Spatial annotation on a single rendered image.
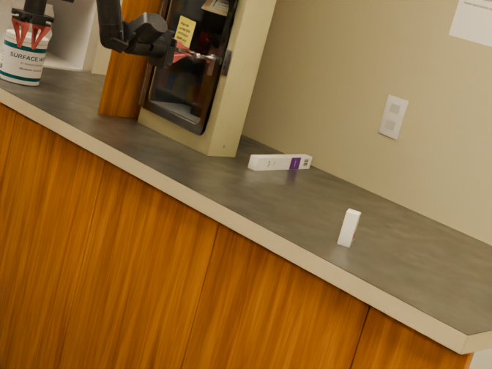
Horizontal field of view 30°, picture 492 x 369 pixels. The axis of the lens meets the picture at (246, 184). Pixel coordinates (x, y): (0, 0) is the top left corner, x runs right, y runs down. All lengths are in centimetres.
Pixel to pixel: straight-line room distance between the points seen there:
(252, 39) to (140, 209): 57
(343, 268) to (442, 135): 82
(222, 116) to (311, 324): 79
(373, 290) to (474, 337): 22
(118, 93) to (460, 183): 102
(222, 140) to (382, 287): 90
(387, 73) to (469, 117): 30
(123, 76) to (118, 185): 47
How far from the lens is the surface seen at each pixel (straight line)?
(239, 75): 252
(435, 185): 258
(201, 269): 216
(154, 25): 234
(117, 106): 277
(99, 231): 245
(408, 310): 176
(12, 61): 292
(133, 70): 277
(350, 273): 184
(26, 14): 259
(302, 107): 287
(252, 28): 252
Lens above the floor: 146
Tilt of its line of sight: 13 degrees down
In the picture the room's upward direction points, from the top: 15 degrees clockwise
